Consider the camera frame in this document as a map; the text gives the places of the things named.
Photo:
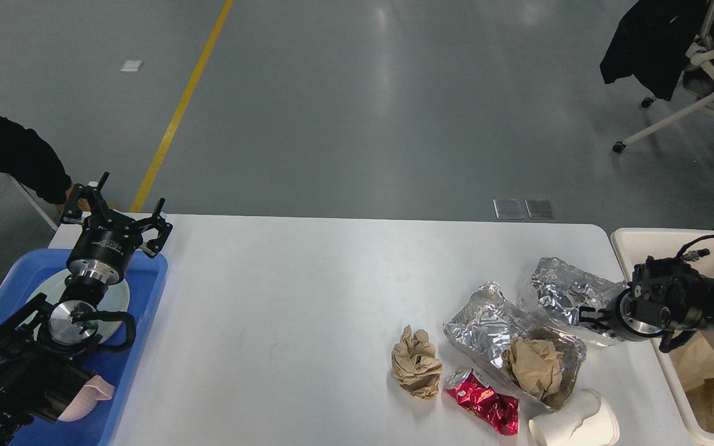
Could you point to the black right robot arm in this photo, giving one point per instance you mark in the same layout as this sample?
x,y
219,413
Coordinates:
x,y
667,299

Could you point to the pink mug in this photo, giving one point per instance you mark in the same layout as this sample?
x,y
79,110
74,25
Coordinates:
x,y
95,390

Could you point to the crumpled paper in foil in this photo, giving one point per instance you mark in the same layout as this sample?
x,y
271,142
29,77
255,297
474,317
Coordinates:
x,y
535,365

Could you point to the large brown paper bag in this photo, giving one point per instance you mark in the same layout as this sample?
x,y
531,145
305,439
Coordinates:
x,y
694,364

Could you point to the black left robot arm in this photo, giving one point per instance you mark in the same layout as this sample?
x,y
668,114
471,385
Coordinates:
x,y
73,324

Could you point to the crumpled brown paper ball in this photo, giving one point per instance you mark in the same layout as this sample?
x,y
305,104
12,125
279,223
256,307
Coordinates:
x,y
415,366

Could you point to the clear floor plate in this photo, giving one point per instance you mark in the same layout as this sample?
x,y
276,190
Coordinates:
x,y
540,209
508,209

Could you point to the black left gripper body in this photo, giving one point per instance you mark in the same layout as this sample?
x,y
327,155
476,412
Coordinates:
x,y
103,255

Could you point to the blue plastic tray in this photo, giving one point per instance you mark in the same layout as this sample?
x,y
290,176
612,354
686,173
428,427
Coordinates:
x,y
145,279

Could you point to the silver foil wrapper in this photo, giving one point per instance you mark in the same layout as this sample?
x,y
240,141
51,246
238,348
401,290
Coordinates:
x,y
554,290

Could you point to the silver foil bag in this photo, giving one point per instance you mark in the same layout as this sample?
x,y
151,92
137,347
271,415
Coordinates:
x,y
487,326

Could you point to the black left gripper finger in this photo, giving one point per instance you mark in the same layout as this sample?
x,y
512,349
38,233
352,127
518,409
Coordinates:
x,y
150,234
87,221

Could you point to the crushed red can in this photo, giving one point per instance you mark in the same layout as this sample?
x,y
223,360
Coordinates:
x,y
471,390

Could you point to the tan boot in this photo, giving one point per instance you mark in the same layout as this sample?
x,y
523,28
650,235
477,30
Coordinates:
x,y
85,198

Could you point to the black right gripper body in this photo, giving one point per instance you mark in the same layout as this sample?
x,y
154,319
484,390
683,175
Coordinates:
x,y
617,318

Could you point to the left clear floor plate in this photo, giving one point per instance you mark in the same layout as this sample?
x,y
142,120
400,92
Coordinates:
x,y
508,209

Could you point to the white floor tag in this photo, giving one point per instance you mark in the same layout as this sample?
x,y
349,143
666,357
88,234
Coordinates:
x,y
132,65

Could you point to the white paper cup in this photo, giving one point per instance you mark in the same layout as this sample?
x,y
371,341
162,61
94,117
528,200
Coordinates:
x,y
586,419

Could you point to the black jacket on chair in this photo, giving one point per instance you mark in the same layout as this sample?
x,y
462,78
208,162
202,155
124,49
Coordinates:
x,y
651,43

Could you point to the person in black left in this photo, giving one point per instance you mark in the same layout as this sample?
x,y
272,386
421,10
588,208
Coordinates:
x,y
31,160

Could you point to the right clear floor plate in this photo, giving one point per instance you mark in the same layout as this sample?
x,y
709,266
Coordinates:
x,y
540,209

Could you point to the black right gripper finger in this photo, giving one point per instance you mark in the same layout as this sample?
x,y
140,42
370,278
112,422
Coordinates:
x,y
597,327
591,315

